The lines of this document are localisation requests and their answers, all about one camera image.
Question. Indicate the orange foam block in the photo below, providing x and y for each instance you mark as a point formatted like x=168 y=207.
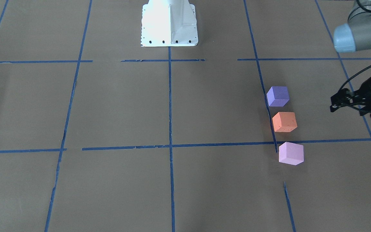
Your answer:
x=284 y=122

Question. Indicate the pink foam block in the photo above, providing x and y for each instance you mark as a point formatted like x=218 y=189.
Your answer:
x=291 y=153

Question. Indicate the purple foam block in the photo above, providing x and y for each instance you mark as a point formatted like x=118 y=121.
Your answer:
x=278 y=96

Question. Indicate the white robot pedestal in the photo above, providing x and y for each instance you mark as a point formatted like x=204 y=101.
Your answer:
x=168 y=23

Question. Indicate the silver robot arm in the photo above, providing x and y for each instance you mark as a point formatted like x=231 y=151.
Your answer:
x=355 y=35

